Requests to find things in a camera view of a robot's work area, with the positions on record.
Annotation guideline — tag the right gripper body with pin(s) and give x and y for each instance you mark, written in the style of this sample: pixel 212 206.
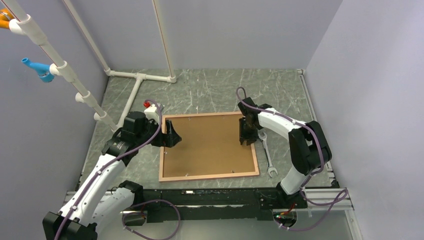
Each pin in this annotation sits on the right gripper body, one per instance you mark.
pixel 244 123

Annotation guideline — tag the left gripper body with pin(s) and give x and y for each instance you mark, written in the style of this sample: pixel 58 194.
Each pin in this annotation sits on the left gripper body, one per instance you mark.
pixel 150 129

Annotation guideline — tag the brown backing board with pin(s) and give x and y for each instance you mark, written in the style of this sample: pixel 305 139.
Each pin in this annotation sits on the brown backing board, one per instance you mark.
pixel 208 145

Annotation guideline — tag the wooden picture frame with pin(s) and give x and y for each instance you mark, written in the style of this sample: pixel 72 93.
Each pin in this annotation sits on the wooden picture frame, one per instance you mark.
pixel 212 177

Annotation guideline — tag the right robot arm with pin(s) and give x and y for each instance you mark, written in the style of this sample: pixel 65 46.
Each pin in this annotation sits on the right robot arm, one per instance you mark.
pixel 309 149

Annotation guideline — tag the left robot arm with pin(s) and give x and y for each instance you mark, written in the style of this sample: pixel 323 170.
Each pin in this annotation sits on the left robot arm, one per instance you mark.
pixel 86 214

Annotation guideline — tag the silver wrench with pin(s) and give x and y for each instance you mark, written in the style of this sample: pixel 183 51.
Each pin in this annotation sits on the silver wrench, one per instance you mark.
pixel 270 168

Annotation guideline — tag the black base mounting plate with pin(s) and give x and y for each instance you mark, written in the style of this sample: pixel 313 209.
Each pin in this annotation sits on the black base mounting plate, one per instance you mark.
pixel 260 203

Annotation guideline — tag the blue pipe fitting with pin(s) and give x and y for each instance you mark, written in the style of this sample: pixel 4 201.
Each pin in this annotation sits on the blue pipe fitting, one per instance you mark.
pixel 42 70

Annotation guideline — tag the white PVC pipe stand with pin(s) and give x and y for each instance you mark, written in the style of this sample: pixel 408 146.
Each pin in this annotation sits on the white PVC pipe stand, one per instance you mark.
pixel 25 25

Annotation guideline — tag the orange pipe fitting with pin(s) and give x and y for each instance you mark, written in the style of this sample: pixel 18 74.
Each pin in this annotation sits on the orange pipe fitting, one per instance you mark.
pixel 5 18

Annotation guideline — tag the aluminium rail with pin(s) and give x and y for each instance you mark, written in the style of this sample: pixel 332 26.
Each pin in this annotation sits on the aluminium rail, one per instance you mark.
pixel 317 199

